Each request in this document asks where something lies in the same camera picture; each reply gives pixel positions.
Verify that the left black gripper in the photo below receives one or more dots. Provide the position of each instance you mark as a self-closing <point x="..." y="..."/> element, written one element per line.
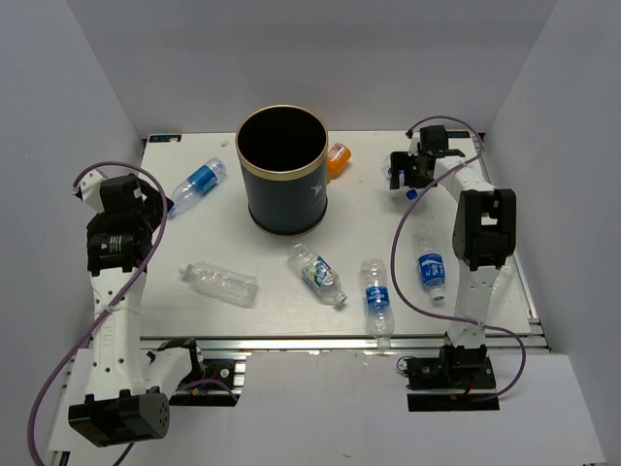
<point x="152" y="204"/>

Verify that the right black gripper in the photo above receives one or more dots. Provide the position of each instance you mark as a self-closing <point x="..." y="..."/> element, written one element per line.
<point x="401" y="160"/>

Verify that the orange plastic bottle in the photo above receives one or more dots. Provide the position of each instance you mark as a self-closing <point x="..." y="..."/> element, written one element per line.
<point x="337" y="159"/>

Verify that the green blue label bottle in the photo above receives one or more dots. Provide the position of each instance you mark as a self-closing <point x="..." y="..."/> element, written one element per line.
<point x="317" y="275"/>

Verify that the clear unlabelled crushed bottle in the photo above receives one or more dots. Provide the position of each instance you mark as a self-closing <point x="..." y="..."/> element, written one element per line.
<point x="221" y="284"/>

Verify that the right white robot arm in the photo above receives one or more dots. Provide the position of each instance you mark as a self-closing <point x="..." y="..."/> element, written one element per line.
<point x="484" y="232"/>

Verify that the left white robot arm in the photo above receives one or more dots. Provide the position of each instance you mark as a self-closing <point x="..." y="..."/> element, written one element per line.
<point x="128" y="391"/>

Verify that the dark blue round bin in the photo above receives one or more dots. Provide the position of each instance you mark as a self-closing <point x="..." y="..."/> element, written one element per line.
<point x="282" y="150"/>

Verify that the blue bottle cap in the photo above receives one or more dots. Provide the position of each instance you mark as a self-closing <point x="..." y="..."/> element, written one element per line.
<point x="411" y="194"/>

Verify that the right blue corner sticker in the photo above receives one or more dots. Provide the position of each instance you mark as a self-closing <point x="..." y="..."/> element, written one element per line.
<point x="458" y="134"/>

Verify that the blue corner sticker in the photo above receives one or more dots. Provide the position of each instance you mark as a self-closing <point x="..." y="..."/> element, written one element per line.
<point x="164" y="138"/>
<point x="458" y="134"/>

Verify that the left blue corner sticker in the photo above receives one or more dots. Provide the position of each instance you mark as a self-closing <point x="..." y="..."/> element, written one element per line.
<point x="164" y="138"/>

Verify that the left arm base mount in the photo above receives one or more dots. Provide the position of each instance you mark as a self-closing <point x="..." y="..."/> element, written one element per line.
<point x="204" y="374"/>

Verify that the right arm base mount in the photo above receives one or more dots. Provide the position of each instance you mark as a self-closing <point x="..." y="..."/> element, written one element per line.
<point x="456" y="380"/>

